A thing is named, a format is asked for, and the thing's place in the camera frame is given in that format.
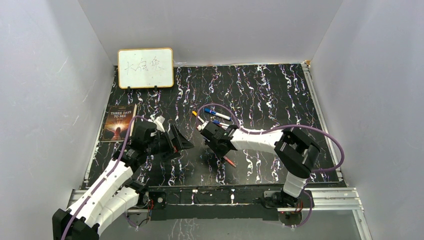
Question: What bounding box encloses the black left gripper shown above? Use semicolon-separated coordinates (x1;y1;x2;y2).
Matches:
146;125;194;162

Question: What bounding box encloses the orange red pen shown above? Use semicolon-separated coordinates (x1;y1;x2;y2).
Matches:
223;156;237;168

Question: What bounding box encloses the blue capped whiteboard marker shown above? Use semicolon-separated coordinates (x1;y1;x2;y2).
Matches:
203;108;232;121

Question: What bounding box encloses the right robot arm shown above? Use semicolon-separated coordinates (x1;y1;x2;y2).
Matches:
197;121;321;208

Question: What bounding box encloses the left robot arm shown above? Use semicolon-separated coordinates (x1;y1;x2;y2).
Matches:
52;117;194;240

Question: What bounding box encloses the yellow capped marker pen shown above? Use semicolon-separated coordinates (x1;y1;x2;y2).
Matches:
192;111;205;124

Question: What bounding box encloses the small blue capped marker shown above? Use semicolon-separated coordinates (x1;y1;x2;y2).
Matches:
212;120;229;129

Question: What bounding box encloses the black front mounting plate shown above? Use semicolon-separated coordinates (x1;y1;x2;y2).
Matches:
146;184;283;221

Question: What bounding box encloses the dark paperback book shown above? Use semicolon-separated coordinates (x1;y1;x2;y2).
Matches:
100;104;137;143

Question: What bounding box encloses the small framed whiteboard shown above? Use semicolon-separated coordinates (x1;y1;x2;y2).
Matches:
117;47;174;89

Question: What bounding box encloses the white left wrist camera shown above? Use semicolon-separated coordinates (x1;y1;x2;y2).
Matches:
153;115;166;133

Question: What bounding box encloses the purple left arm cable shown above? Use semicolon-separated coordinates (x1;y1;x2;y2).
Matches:
60;115;157;240

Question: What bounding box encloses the aluminium front rail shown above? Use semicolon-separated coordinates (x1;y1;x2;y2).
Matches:
65;187;365;214

